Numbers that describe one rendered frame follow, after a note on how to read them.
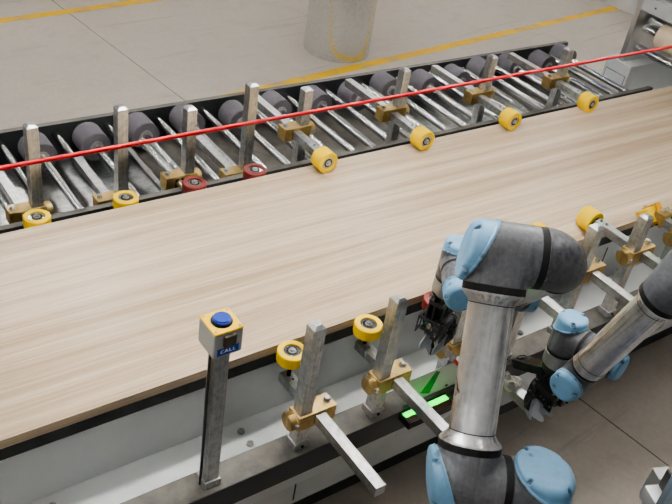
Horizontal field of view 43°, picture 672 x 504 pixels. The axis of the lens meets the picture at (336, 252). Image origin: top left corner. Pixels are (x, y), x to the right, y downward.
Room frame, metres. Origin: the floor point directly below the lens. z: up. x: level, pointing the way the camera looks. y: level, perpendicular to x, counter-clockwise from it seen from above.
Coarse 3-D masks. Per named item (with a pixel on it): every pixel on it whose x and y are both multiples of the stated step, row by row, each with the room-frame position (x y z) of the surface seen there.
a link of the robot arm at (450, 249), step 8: (448, 240) 1.66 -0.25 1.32; (456, 240) 1.66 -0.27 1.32; (448, 248) 1.64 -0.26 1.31; (456, 248) 1.63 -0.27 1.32; (440, 256) 1.66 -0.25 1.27; (448, 256) 1.63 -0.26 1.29; (456, 256) 1.63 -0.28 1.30; (440, 264) 1.64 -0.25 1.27; (440, 272) 1.64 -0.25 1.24; (440, 280) 1.64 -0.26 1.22
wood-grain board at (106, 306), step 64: (576, 128) 3.32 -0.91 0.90; (640, 128) 3.43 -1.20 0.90; (192, 192) 2.32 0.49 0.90; (256, 192) 2.39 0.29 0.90; (320, 192) 2.46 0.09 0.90; (384, 192) 2.53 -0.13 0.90; (448, 192) 2.60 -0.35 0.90; (512, 192) 2.68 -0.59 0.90; (576, 192) 2.77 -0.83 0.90; (640, 192) 2.85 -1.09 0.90; (0, 256) 1.83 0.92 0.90; (64, 256) 1.88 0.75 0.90; (128, 256) 1.93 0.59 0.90; (192, 256) 1.98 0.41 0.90; (256, 256) 2.04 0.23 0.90; (320, 256) 2.09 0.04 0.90; (384, 256) 2.15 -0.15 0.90; (0, 320) 1.58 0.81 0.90; (64, 320) 1.62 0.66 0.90; (128, 320) 1.66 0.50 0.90; (192, 320) 1.71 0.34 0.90; (256, 320) 1.75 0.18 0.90; (320, 320) 1.80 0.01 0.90; (0, 384) 1.37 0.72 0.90; (64, 384) 1.40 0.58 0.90; (128, 384) 1.44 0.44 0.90; (0, 448) 1.21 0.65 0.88
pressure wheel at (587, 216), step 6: (582, 210) 2.52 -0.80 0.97; (588, 210) 2.52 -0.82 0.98; (594, 210) 2.52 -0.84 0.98; (582, 216) 2.50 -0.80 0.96; (588, 216) 2.49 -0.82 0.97; (594, 216) 2.49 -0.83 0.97; (600, 216) 2.51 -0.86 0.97; (576, 222) 2.51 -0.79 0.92; (582, 222) 2.49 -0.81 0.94; (588, 222) 2.48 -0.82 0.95; (582, 228) 2.50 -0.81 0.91
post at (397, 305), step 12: (396, 300) 1.68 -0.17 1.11; (396, 312) 1.66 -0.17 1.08; (384, 324) 1.69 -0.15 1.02; (396, 324) 1.67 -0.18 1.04; (384, 336) 1.68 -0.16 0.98; (396, 336) 1.68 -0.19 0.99; (384, 348) 1.67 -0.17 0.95; (396, 348) 1.69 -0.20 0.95; (384, 360) 1.67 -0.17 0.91; (384, 372) 1.67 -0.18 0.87; (372, 396) 1.67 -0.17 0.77; (384, 396) 1.68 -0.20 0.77; (372, 408) 1.67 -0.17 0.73
